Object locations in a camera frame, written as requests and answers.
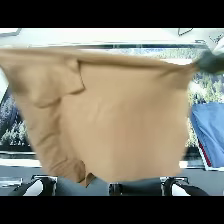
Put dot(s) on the blue garment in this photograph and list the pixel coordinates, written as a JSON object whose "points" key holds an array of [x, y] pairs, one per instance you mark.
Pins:
{"points": [[211, 130]]}

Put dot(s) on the brown shirt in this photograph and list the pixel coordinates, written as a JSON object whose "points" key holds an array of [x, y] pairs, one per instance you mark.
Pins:
{"points": [[116, 126]]}

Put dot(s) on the silver frame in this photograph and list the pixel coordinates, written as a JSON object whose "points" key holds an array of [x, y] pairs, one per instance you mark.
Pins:
{"points": [[20, 163]]}

